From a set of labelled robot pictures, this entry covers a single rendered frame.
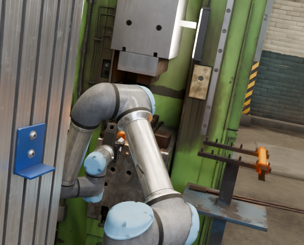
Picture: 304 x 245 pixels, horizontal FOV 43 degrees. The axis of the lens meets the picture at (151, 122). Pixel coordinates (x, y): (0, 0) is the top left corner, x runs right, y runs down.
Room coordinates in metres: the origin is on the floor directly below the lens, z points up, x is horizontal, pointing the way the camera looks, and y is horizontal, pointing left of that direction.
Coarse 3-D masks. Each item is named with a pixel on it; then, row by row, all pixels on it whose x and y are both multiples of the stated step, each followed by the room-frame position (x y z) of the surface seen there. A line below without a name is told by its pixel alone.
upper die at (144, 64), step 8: (120, 56) 1.95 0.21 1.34; (128, 56) 1.94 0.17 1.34; (136, 56) 1.94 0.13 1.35; (144, 56) 1.93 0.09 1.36; (152, 56) 1.93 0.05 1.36; (120, 64) 1.95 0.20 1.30; (128, 64) 1.94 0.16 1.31; (136, 64) 1.93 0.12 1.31; (144, 64) 1.93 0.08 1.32; (152, 64) 1.92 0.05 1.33; (160, 64) 2.00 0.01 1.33; (136, 72) 1.93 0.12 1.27; (144, 72) 1.93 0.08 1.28; (152, 72) 1.92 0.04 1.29; (160, 72) 2.06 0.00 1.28
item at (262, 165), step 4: (260, 148) 1.78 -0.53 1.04; (264, 148) 1.79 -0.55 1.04; (260, 152) 1.71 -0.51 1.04; (264, 152) 1.72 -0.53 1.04; (260, 156) 1.64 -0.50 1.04; (264, 156) 1.65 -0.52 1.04; (260, 160) 1.58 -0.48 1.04; (264, 160) 1.59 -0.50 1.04; (260, 164) 1.50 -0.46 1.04; (264, 164) 1.49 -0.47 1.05; (260, 168) 1.50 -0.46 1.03; (264, 168) 1.44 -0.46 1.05; (268, 168) 1.49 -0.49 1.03; (260, 172) 1.50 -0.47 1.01; (264, 172) 1.42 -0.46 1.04; (260, 176) 1.44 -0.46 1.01; (264, 176) 1.45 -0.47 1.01; (264, 180) 1.42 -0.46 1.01
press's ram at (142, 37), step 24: (120, 0) 1.95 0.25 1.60; (144, 0) 1.94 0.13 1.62; (168, 0) 1.92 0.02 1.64; (120, 24) 1.95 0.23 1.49; (144, 24) 1.93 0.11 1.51; (168, 24) 1.92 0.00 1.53; (192, 24) 2.09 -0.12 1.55; (120, 48) 1.95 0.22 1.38; (144, 48) 1.93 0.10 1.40; (168, 48) 1.91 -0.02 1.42
